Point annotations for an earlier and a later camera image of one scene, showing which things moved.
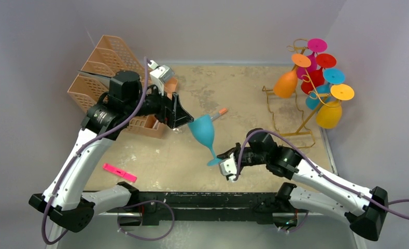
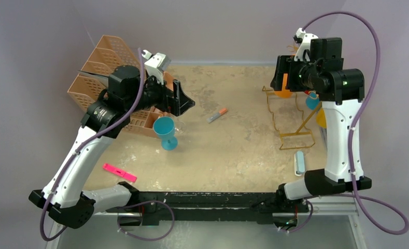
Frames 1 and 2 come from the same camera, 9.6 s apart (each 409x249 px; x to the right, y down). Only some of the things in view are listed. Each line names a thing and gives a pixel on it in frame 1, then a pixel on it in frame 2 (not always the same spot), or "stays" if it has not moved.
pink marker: x=120 y=173 stays
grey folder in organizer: x=106 y=80 stays
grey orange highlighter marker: x=221 y=111 stays
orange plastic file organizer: x=112 y=57 stays
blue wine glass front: x=202 y=127 → x=164 y=127
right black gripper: x=236 y=155 → x=281 y=72
